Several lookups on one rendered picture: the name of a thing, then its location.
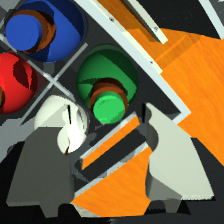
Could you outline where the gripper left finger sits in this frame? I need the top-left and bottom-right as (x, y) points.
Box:
(0, 104), (75, 224)

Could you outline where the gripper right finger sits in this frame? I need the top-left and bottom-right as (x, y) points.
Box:
(142, 102), (224, 224)

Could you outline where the white bottle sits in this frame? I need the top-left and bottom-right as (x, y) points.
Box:
(33, 86), (90, 156)

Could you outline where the green bottle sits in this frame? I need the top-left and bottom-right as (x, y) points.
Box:
(76, 43), (139, 124)

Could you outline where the blue bottle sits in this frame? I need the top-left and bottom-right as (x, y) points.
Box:
(5, 0), (88, 63)

